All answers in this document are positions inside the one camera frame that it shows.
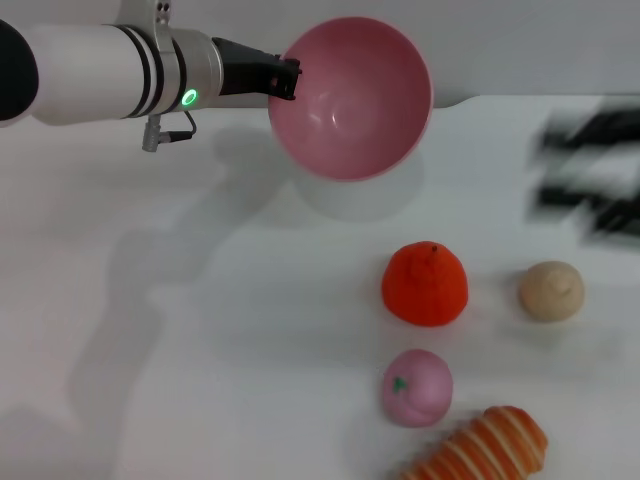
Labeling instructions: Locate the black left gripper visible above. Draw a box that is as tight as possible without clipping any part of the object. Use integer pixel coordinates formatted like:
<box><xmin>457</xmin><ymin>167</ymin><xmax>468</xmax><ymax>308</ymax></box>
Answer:
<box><xmin>211</xmin><ymin>36</ymin><xmax>305</xmax><ymax>102</ymax></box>

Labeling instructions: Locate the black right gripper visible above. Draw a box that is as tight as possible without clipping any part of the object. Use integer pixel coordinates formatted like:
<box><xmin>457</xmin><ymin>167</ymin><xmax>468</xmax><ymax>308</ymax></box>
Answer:
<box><xmin>527</xmin><ymin>97</ymin><xmax>640</xmax><ymax>249</ymax></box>

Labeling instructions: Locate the pink plastic bowl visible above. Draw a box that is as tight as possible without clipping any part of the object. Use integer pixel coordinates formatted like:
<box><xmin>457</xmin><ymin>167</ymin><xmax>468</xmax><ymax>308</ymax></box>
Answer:
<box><xmin>266</xmin><ymin>16</ymin><xmax>434</xmax><ymax>183</ymax></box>

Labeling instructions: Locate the pink toy peach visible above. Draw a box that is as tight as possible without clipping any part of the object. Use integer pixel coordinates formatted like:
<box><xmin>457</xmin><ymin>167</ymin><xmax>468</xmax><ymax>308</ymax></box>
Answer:
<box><xmin>381</xmin><ymin>348</ymin><xmax>455</xmax><ymax>429</ymax></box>

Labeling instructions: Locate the beige toy bun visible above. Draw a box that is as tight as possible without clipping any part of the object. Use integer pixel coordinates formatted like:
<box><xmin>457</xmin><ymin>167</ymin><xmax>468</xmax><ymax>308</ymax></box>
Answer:
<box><xmin>517</xmin><ymin>260</ymin><xmax>586</xmax><ymax>324</ymax></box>

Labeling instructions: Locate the red orange toy fruit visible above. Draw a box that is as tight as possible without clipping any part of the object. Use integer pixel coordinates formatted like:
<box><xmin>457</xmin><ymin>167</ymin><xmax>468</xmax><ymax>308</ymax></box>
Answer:
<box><xmin>380</xmin><ymin>240</ymin><xmax>471</xmax><ymax>329</ymax></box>

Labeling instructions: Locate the orange striped toy bread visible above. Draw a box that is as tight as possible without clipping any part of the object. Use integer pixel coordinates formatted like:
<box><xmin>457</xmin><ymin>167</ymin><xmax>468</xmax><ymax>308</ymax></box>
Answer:
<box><xmin>399</xmin><ymin>405</ymin><xmax>550</xmax><ymax>480</ymax></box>

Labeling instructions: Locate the left gripper cable with plug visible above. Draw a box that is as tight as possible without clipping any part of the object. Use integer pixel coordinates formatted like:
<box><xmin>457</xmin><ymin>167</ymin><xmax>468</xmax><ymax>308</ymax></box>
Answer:
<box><xmin>141</xmin><ymin>109</ymin><xmax>197</xmax><ymax>152</ymax></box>

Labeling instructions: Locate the silver camera mount bracket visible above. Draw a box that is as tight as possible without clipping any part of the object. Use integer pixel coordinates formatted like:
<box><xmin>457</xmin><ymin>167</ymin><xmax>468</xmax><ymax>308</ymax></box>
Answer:
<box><xmin>118</xmin><ymin>0</ymin><xmax>175</xmax><ymax>52</ymax></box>

